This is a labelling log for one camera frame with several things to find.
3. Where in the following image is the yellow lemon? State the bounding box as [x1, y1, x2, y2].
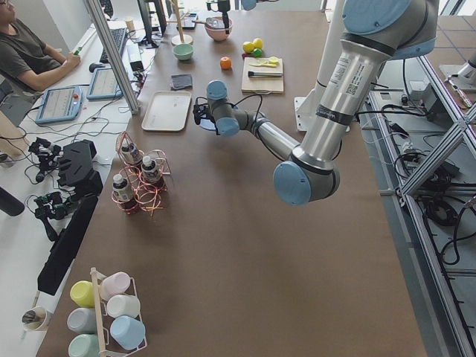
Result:
[252, 38, 263, 48]
[242, 42, 255, 54]

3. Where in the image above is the blue teach pendant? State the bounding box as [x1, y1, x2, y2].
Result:
[86, 67, 123, 101]
[35, 86, 83, 124]

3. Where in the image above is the pink bowl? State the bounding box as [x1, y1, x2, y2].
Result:
[205, 16, 233, 42]

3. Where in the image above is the yellow cup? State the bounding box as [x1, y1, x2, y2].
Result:
[70, 280, 94, 308]

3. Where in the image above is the grey folded cloth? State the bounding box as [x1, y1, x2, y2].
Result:
[170, 74, 193, 90]

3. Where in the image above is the green lime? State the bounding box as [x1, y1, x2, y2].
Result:
[251, 48, 263, 58]

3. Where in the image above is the white cup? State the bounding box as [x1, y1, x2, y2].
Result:
[106, 295, 141, 318]

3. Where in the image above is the cream serving tray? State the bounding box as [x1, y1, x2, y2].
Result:
[141, 91, 191, 132]

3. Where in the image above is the blue cup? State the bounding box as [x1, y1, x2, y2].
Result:
[109, 315, 146, 350]

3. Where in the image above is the yellow plastic knife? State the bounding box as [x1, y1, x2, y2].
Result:
[249, 62, 279, 68]

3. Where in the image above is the steel cylinder muddler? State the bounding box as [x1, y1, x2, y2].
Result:
[247, 71, 283, 78]

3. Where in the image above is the mint green bowl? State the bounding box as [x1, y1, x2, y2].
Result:
[173, 43, 194, 61]

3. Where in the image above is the wooden cutting board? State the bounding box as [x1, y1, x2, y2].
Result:
[241, 57, 284, 94]

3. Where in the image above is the grey cup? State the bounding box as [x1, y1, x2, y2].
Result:
[67, 307, 97, 334]

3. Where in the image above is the copper wire bottle rack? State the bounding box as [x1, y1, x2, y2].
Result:
[111, 132, 171, 216]

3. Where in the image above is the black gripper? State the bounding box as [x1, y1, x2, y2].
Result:
[206, 0, 231, 13]
[193, 103, 210, 125]

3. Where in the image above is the pink cup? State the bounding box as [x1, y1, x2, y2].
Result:
[99, 271, 130, 300]

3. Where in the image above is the dark drink bottle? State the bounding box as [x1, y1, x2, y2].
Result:
[112, 173, 139, 214]
[120, 142, 141, 166]
[141, 155, 161, 186]

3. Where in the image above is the seated person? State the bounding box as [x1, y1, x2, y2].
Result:
[1, 1, 80, 104]

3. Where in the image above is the wooden cup stand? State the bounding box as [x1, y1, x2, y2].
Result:
[167, 0, 193, 46]

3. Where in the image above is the green cup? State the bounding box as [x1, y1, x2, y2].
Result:
[68, 334, 100, 357]

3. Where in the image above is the black keyboard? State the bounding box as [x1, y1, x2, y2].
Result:
[99, 27, 129, 64]

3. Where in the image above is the orange mandarin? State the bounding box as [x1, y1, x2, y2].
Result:
[219, 57, 232, 70]

